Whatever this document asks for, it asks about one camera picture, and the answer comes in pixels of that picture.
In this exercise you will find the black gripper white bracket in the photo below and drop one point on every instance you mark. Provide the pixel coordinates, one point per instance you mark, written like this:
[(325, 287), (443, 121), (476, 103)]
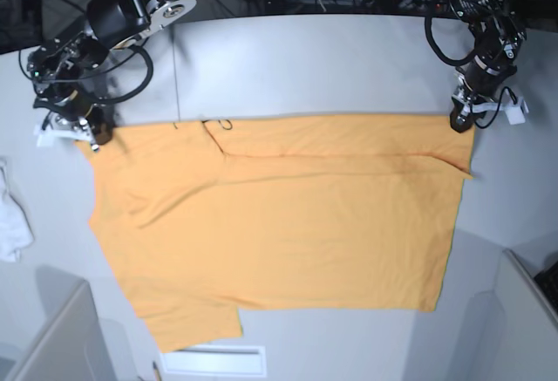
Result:
[(473, 106)]

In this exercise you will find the black gripper with bracket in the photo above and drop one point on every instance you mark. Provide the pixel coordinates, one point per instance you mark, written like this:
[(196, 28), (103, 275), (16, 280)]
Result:
[(58, 71)]

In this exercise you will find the orange T-shirt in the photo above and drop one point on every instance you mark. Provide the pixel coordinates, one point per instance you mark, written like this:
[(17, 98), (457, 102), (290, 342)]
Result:
[(199, 220)]

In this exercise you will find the black orange robot arm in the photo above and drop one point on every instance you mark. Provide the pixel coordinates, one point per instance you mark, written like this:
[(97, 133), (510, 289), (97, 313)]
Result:
[(124, 25)]

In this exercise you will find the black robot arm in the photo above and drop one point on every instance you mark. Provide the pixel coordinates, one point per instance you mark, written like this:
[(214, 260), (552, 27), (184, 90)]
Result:
[(497, 39)]

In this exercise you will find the white crumpled cloth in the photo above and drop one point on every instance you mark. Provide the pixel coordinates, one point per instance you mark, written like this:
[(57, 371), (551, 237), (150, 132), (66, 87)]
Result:
[(16, 232)]

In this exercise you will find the grey bin right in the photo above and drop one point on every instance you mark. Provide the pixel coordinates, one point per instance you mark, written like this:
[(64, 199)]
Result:
[(508, 332)]

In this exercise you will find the grey bin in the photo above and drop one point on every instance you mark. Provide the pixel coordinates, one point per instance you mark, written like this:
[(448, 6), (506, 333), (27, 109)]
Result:
[(508, 332), (70, 344)]

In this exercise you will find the grey bin left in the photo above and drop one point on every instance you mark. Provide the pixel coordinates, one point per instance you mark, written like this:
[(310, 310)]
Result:
[(70, 344)]

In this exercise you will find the pencil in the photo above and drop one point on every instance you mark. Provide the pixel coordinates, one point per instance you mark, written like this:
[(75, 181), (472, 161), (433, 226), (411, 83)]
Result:
[(156, 372)]

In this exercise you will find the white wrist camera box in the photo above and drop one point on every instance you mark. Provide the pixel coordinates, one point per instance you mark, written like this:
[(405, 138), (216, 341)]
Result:
[(517, 111), (47, 135)]

